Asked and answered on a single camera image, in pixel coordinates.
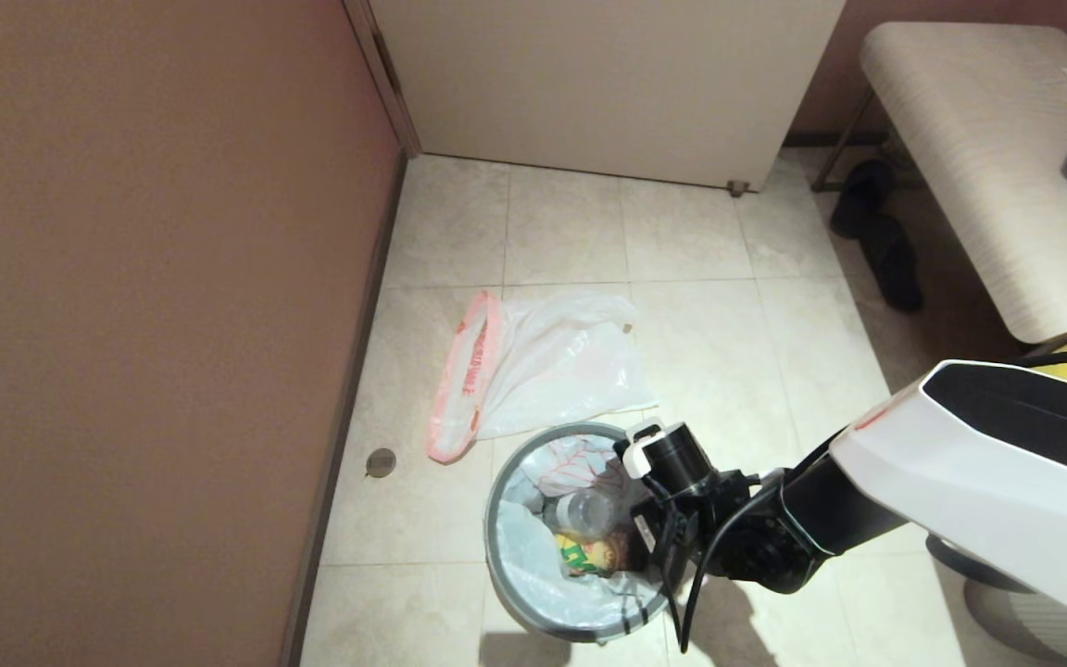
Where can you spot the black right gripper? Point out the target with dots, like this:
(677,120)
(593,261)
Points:
(686,528)

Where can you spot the black round trash bin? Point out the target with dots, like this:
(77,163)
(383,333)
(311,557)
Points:
(600,639)

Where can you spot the white red plastic bag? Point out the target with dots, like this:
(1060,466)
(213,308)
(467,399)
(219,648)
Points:
(533,584)

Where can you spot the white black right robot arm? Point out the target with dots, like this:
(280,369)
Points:
(960,463)

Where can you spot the white red plastic bin liner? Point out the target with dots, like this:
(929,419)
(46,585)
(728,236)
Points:
(561,371)

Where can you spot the yellow snack canister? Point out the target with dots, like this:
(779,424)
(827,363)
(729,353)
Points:
(589,556)

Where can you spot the clear plastic bottle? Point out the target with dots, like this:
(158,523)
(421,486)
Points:
(584,511)

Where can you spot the round metal floor drain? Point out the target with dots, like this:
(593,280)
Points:
(381,462)

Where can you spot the black slipper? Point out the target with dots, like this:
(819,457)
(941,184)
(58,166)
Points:
(862,195)
(893,264)

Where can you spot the small metal door stopper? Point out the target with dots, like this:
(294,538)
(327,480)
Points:
(737,188)

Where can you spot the grey ribbed stool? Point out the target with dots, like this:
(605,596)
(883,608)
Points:
(1015,630)

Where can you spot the thin metal table leg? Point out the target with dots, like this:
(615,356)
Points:
(844,141)

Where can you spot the white door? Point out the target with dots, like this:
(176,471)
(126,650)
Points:
(608,83)

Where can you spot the beige wood-grain table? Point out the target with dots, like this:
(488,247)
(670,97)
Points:
(978,167)

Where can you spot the dark door hinge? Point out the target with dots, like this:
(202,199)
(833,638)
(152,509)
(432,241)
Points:
(388,65)

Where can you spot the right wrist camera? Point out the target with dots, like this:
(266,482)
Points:
(624,449)

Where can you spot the beige door frame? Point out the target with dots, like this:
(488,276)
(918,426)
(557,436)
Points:
(399,120)

